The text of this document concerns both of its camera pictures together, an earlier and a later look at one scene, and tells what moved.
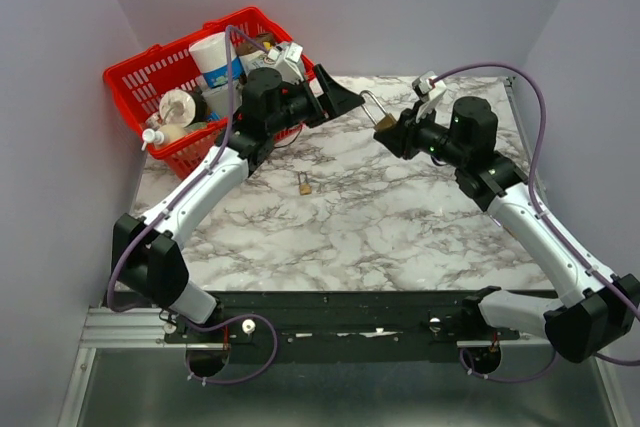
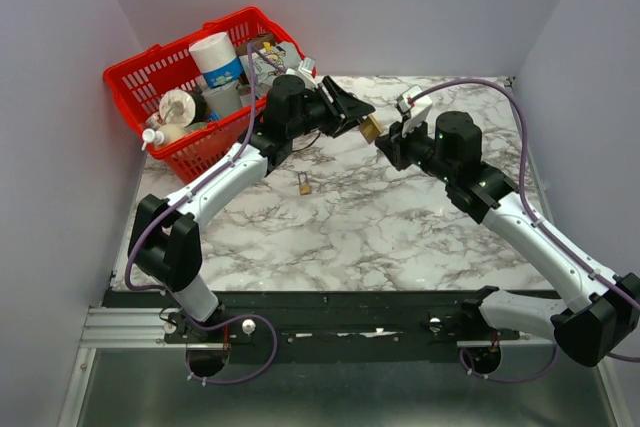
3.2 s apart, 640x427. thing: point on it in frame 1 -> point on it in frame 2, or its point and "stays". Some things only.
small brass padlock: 305,188 stays
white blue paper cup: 210,55 stays
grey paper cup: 217,98 stays
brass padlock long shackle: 387,121 -> 371,129
